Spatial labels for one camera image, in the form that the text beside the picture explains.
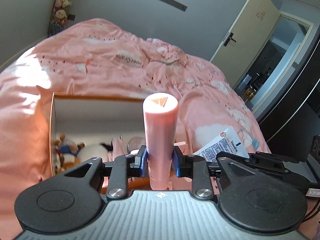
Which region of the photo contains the white vaseline cream tube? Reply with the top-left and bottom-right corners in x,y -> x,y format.
193,126 -> 249,162

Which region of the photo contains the pink cylindrical bottle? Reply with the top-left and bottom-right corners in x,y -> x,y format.
143,93 -> 179,191

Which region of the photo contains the pink folded cloth pouch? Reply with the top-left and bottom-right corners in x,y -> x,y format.
107,137 -> 126,162

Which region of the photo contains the white panda plush toy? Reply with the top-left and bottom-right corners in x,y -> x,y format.
77,142 -> 113,162

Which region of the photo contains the orange cardboard storage box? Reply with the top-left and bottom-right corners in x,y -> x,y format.
49,94 -> 191,190

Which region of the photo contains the orange duck plush toy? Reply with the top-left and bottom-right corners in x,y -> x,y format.
53,134 -> 85,174

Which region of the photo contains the pink printed bed quilt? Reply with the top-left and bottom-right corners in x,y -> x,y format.
1,18 -> 269,239

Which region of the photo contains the cream bedroom door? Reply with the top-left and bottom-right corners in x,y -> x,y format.
210,0 -> 280,87

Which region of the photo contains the black wall plate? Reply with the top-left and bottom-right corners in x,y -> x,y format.
159,0 -> 187,11

